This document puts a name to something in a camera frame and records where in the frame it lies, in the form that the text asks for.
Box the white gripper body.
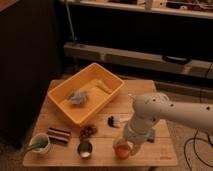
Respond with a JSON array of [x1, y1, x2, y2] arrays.
[[123, 123, 149, 145]]

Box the red yellow apple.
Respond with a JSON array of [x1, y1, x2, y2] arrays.
[[115, 145, 130, 159]]

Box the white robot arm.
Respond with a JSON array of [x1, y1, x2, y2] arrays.
[[123, 92, 213, 145]]

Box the green plastic cup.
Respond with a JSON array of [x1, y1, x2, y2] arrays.
[[113, 143, 131, 153]]

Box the metal measuring cup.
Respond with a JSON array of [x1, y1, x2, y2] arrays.
[[77, 141, 93, 159]]

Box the blue sponge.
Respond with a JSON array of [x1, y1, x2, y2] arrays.
[[147, 129, 156, 143]]

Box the brown pine cone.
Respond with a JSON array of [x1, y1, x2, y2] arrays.
[[79, 125, 98, 140]]

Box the yellow plastic bin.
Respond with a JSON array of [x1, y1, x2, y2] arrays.
[[48, 63, 124, 126]]

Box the grey metal shelf beam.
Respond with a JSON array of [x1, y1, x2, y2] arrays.
[[64, 42, 213, 80]]

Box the green utensil in mug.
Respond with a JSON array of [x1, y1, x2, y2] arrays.
[[25, 139, 48, 152]]

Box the white mug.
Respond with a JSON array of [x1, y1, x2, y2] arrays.
[[27, 133, 51, 154]]

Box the upper wooden shelf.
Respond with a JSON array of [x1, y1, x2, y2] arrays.
[[59, 0, 213, 20]]

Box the black cables on floor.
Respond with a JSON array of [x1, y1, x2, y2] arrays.
[[183, 128, 213, 171]]

